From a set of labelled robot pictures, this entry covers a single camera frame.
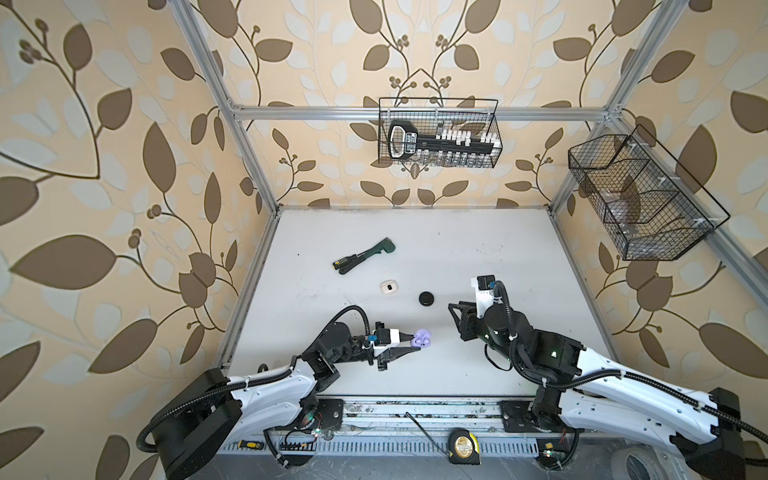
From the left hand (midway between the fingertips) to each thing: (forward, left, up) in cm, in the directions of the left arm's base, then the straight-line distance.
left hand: (418, 341), depth 68 cm
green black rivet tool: (+41, +10, -17) cm, 46 cm away
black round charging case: (+21, -4, -18) cm, 28 cm away
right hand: (+8, -9, +1) cm, 12 cm away
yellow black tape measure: (-19, -11, -15) cm, 26 cm away
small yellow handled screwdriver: (-20, +39, -18) cm, 48 cm away
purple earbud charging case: (+1, -1, +1) cm, 1 cm away
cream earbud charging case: (+24, +8, -17) cm, 30 cm away
